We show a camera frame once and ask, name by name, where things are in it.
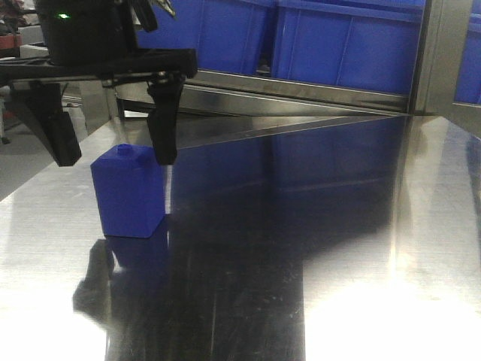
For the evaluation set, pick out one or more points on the blue plastic bin left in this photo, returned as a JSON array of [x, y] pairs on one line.
[[227, 35]]

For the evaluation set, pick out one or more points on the blue plastic bin right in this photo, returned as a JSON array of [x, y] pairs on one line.
[[370, 47]]

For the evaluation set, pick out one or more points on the blue bin far right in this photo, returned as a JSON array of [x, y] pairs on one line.
[[468, 84]]

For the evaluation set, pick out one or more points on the blue block part with knob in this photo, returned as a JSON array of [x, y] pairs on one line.
[[129, 189]]

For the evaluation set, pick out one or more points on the blue plastic bin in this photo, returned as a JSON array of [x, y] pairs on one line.
[[370, 47], [227, 35]]

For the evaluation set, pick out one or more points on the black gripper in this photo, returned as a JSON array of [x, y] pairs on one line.
[[96, 40]]

